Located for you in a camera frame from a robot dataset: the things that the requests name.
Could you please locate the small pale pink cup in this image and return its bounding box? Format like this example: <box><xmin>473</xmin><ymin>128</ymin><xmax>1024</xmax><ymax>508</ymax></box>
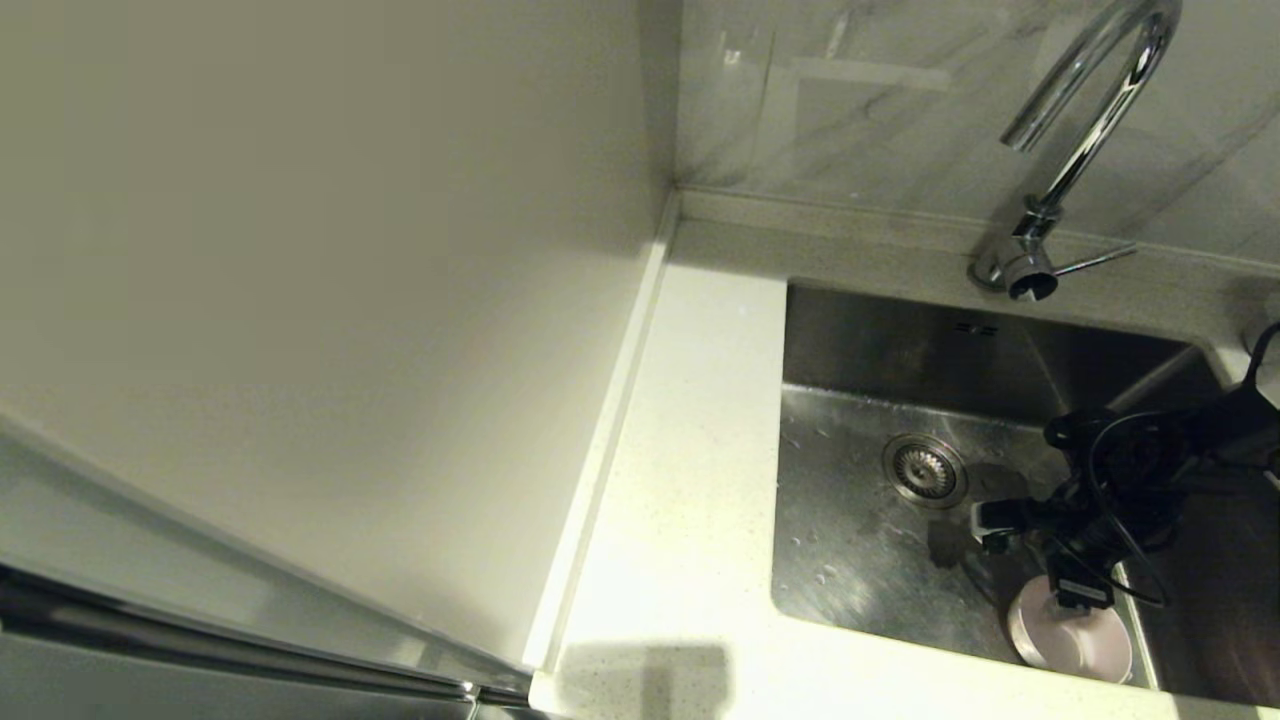
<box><xmin>1007</xmin><ymin>575</ymin><xmax>1134</xmax><ymax>684</ymax></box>

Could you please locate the chrome gooseneck faucet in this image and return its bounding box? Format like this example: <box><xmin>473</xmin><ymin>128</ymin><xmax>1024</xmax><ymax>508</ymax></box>
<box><xmin>968</xmin><ymin>0</ymin><xmax>1184</xmax><ymax>304</ymax></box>

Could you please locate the stainless steel sink basin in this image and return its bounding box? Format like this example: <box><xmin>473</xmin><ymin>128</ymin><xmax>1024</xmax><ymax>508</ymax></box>
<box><xmin>770</xmin><ymin>280</ymin><xmax>1280</xmax><ymax>706</ymax></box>

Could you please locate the round metal drain strainer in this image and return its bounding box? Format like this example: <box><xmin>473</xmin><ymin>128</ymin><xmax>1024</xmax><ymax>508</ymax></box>
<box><xmin>882</xmin><ymin>433</ymin><xmax>971</xmax><ymax>511</ymax></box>

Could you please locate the stone backsplash upstand strip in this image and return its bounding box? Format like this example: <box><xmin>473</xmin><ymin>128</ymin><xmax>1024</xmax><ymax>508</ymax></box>
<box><xmin>676</xmin><ymin>188</ymin><xmax>1280</xmax><ymax>273</ymax></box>

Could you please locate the tall beige cabinet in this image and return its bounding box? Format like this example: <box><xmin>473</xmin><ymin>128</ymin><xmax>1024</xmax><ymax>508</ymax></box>
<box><xmin>0</xmin><ymin>0</ymin><xmax>683</xmax><ymax>720</ymax></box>

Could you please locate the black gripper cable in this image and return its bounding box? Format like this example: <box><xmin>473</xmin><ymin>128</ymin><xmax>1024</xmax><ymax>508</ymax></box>
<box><xmin>1040</xmin><ymin>318</ymin><xmax>1280</xmax><ymax>609</ymax></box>

